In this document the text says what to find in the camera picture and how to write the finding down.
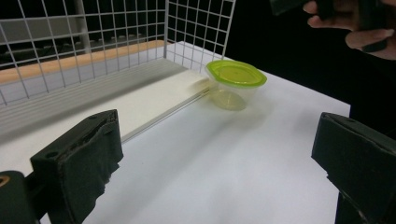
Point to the white table cover sheet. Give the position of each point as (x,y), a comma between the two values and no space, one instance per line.
(218,171)

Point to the clear container with green lid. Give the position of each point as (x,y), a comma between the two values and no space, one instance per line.
(235,74)

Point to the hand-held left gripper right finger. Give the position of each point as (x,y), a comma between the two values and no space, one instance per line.
(361,161)

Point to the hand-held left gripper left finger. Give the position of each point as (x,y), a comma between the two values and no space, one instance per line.
(81,161)

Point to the white metal table frame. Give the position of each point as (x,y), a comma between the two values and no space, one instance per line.
(83,28)

